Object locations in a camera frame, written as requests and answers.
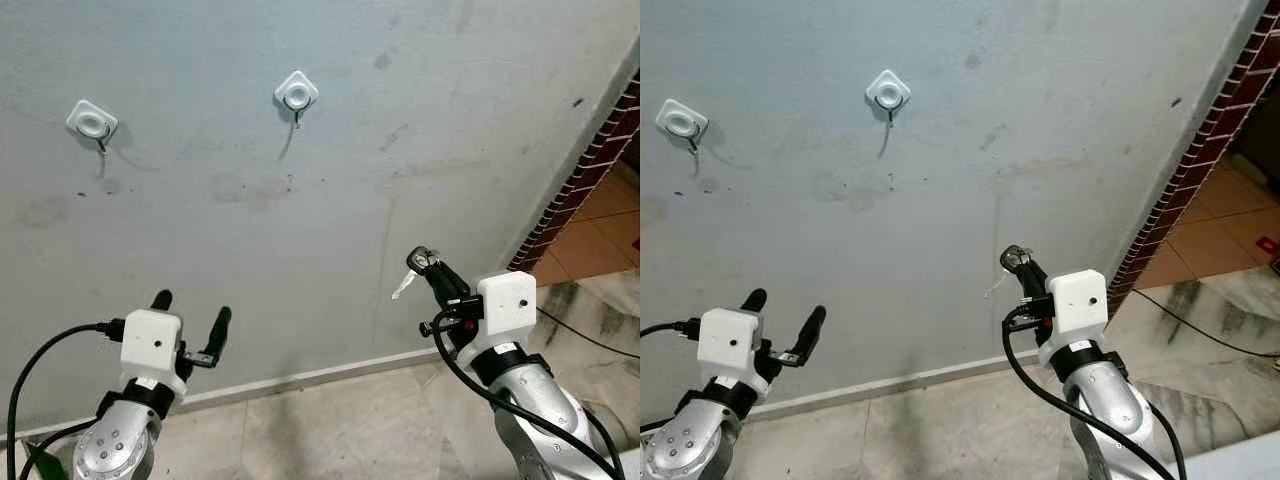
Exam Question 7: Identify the silver keys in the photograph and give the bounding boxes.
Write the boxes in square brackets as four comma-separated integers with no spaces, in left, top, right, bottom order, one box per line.
[391,245,443,302]
[984,243,1035,300]

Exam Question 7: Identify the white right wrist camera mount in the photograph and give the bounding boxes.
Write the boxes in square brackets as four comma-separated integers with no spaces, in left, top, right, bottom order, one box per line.
[1044,267,1110,350]
[474,269,540,352]

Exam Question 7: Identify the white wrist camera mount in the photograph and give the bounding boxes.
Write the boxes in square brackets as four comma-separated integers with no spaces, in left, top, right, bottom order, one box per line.
[474,269,540,352]
[1044,267,1110,350]
[119,307,187,377]
[697,307,767,377]

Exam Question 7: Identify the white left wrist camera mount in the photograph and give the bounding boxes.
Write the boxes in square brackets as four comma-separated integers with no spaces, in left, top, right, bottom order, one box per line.
[697,307,767,377]
[119,307,187,377]

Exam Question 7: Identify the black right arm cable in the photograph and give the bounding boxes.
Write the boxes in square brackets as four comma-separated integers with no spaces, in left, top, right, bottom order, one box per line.
[1002,308,1177,480]
[429,328,623,480]

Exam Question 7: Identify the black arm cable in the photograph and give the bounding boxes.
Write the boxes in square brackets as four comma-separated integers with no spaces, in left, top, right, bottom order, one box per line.
[640,317,702,342]
[1002,308,1177,480]
[5,318,126,480]
[429,328,623,480]

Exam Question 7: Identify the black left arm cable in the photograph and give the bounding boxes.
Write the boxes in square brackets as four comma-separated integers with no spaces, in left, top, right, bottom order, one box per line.
[640,317,702,342]
[5,318,126,480]

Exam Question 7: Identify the thin black floor cable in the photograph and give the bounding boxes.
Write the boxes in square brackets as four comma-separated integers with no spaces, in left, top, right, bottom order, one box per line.
[1130,287,1280,360]
[535,304,641,362]

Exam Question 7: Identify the white adhesive wall hook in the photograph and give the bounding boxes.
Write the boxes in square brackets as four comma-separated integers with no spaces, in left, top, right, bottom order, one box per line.
[65,97,120,157]
[654,97,710,154]
[865,67,912,124]
[273,69,320,130]

